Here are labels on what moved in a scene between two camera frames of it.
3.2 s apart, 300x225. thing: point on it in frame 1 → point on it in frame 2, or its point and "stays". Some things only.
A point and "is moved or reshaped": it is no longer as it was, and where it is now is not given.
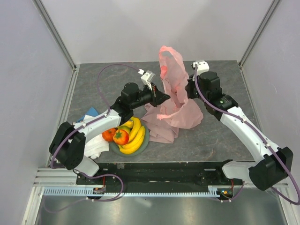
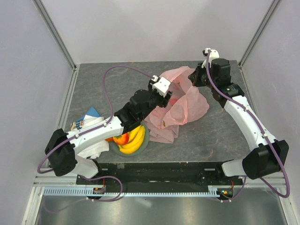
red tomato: (120, 137) stays
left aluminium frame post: (52, 28) stays
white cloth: (94, 148) stays
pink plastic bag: (174, 71) is moved or reshaped
